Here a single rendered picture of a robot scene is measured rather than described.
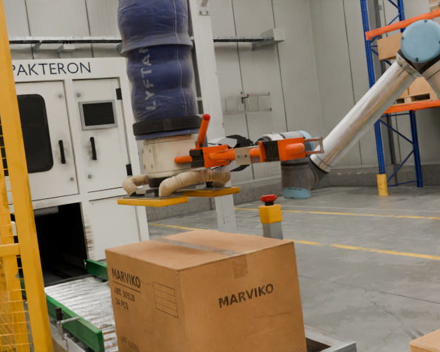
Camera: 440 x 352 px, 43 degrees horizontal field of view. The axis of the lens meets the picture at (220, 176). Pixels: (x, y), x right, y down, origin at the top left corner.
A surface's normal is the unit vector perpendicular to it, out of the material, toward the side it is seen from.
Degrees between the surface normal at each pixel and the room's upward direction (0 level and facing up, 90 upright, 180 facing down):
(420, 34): 86
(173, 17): 99
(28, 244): 90
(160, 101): 78
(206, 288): 90
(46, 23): 90
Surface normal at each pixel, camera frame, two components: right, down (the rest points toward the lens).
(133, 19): -0.36, 0.19
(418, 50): -0.51, 0.04
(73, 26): 0.52, -0.02
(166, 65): 0.19, -0.35
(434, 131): -0.84, 0.13
